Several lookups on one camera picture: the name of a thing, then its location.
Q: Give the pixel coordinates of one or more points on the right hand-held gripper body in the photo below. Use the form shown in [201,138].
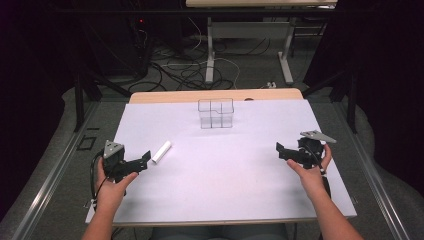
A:
[311,150]

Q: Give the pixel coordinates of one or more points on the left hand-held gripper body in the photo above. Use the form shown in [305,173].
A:
[113,159]

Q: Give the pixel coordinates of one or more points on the white tube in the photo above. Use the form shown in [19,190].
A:
[161,151]

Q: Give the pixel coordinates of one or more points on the clear plastic organizer box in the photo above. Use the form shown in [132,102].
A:
[216,115]

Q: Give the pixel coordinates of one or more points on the person's right hand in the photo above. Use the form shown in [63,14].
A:
[311,178]

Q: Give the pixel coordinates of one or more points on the person's left hand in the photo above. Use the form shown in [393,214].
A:
[111,193]

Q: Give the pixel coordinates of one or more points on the black metal stand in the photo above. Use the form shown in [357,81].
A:
[80,100]
[350,100]

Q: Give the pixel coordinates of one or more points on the white power plug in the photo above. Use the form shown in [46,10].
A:
[271,85]

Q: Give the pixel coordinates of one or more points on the white table sheet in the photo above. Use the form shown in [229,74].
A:
[216,173]

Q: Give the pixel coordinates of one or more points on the wooden table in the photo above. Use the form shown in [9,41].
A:
[200,96]

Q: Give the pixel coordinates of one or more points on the dark curtain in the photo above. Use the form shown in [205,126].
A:
[30,83]
[390,83]

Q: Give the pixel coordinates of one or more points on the dark computer tower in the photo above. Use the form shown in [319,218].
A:
[133,43]

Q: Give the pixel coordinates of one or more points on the aluminium floor rail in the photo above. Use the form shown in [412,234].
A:
[46,180]
[370,176]

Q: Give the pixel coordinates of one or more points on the white metal desk frame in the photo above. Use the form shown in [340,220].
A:
[248,31]

